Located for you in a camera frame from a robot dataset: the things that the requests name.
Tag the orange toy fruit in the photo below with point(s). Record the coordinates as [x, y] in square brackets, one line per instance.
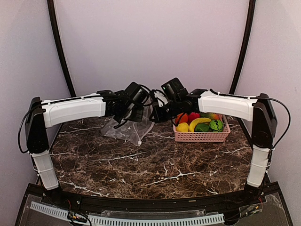
[182, 118]

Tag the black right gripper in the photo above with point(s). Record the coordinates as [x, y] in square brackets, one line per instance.
[159, 117]

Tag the green toy watermelon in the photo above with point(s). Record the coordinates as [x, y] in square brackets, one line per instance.
[216, 126]

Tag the black frame post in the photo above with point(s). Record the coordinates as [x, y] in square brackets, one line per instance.
[59, 47]
[244, 46]

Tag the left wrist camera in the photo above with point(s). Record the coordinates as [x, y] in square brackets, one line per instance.
[135, 90]

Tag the green orange toy mango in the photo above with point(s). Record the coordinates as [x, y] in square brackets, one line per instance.
[212, 116]

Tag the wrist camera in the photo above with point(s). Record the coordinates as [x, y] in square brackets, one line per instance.
[135, 90]
[172, 87]

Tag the red toy apple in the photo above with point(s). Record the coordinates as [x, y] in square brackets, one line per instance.
[192, 116]

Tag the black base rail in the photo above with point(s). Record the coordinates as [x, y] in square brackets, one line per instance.
[96, 204]

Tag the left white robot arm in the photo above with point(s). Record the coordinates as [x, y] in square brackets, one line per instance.
[50, 113]

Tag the left black frame post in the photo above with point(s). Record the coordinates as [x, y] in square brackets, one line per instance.
[59, 47]

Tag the white slotted cable duct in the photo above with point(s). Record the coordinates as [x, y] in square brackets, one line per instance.
[122, 218]

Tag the green toy vegetable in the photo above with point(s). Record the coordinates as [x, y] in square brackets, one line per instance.
[202, 127]

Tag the yellow toy banana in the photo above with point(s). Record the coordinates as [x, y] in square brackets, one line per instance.
[197, 121]

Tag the right black frame post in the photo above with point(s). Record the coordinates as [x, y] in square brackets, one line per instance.
[244, 46]

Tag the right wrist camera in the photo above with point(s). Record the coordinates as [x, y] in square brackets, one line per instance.
[172, 87]

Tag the clear zip top bag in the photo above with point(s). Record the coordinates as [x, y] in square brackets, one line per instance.
[132, 131]

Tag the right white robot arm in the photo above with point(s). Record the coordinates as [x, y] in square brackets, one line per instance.
[256, 110]

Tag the yellow toy lemon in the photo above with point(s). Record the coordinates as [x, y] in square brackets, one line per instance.
[182, 127]

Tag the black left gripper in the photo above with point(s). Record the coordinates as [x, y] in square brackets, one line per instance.
[138, 117]

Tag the pink plastic basket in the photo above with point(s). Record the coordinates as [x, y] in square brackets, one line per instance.
[204, 136]

